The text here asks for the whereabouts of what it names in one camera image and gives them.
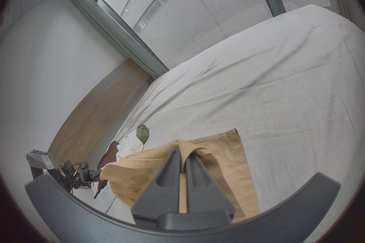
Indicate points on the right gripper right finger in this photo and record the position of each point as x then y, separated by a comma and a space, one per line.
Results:
205, 190

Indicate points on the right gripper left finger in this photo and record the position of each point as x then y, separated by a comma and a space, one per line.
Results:
162, 190

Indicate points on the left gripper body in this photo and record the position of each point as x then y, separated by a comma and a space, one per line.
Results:
93, 175

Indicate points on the tan shorts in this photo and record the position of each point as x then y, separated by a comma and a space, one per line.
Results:
228, 167

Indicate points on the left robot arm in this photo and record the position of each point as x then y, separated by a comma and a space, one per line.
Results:
41, 160

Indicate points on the bed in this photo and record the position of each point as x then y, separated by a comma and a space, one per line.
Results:
256, 79

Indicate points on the brown garment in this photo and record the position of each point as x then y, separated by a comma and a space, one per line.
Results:
109, 155

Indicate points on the white garment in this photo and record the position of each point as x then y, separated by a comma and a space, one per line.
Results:
132, 145

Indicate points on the olive green garment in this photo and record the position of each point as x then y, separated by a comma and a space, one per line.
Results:
142, 133

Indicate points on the window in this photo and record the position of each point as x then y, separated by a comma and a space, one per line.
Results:
199, 8

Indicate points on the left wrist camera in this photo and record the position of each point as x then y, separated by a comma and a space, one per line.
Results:
84, 165

